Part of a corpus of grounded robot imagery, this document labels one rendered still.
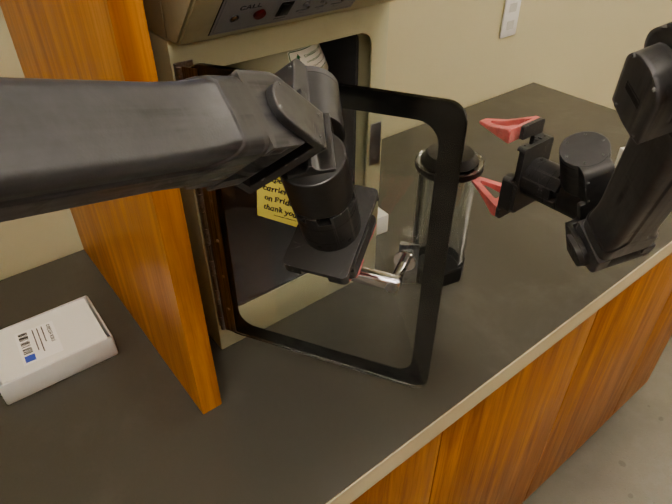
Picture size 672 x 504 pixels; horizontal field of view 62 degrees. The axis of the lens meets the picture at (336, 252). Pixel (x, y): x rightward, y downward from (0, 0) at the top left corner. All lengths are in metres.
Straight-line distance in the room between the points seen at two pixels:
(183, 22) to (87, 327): 0.52
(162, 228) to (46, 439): 0.38
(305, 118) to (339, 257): 0.15
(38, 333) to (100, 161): 0.70
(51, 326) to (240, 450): 0.37
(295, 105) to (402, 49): 1.10
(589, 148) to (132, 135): 0.56
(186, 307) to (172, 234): 0.10
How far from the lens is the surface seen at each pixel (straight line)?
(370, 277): 0.60
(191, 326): 0.71
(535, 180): 0.80
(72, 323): 0.96
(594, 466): 2.03
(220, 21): 0.61
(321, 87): 0.49
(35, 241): 1.19
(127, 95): 0.31
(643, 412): 2.24
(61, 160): 0.27
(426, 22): 1.54
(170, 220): 0.61
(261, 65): 0.76
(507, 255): 1.11
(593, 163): 0.71
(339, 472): 0.76
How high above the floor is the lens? 1.59
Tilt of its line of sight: 37 degrees down
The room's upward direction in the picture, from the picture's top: straight up
